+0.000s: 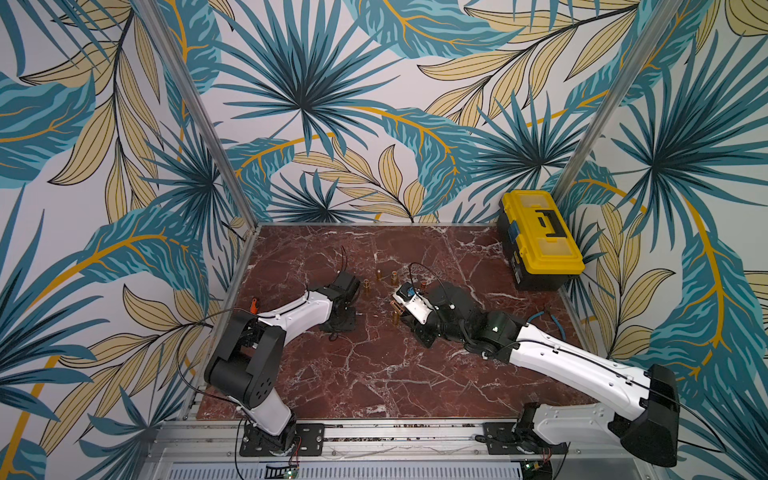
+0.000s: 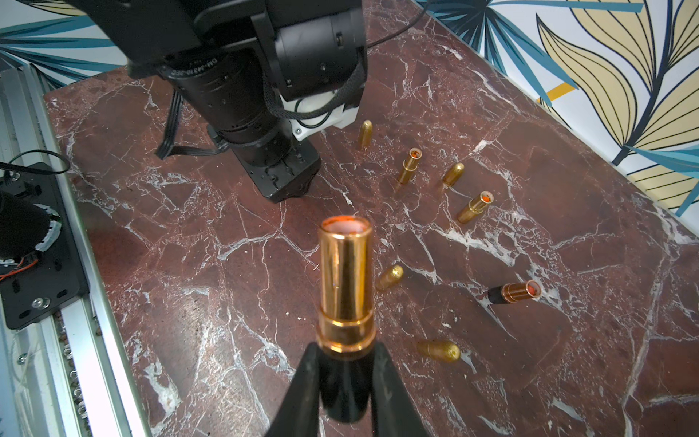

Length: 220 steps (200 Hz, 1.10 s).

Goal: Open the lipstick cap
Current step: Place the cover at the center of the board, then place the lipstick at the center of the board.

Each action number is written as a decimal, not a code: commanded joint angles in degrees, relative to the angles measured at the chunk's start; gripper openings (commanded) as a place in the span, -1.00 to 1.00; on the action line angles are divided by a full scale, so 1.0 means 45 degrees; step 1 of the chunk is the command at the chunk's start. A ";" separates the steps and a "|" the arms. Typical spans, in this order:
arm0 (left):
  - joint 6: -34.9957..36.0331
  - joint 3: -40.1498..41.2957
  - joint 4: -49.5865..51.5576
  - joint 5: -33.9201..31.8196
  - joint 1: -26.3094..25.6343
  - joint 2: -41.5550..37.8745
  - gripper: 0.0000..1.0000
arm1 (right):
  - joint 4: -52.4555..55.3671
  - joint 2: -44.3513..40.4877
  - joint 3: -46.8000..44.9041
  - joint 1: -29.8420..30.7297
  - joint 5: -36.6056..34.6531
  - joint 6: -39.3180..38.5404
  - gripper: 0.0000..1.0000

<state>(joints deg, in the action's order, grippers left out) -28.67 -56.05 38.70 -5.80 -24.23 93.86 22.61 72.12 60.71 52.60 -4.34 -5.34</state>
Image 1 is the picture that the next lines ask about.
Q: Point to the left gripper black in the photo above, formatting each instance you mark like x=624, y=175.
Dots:
x=349, y=326

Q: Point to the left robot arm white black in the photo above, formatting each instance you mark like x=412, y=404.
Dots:
x=245, y=363

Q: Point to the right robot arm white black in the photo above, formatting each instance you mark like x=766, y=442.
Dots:
x=635, y=408

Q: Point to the yellow black toolbox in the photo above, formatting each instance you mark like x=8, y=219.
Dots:
x=536, y=241

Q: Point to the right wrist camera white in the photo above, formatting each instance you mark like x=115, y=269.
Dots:
x=413, y=302

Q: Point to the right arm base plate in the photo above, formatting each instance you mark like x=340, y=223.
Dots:
x=504, y=438

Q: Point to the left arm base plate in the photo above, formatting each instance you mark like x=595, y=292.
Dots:
x=305, y=438

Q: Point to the aluminium frame rail front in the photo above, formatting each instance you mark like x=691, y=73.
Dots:
x=376, y=449

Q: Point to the aluminium corner post left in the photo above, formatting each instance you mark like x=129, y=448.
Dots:
x=160, y=34

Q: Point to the aluminium corner post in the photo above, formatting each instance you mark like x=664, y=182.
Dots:
x=636, y=60
x=160, y=34

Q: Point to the aluminium corner post right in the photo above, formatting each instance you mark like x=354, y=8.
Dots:
x=636, y=60

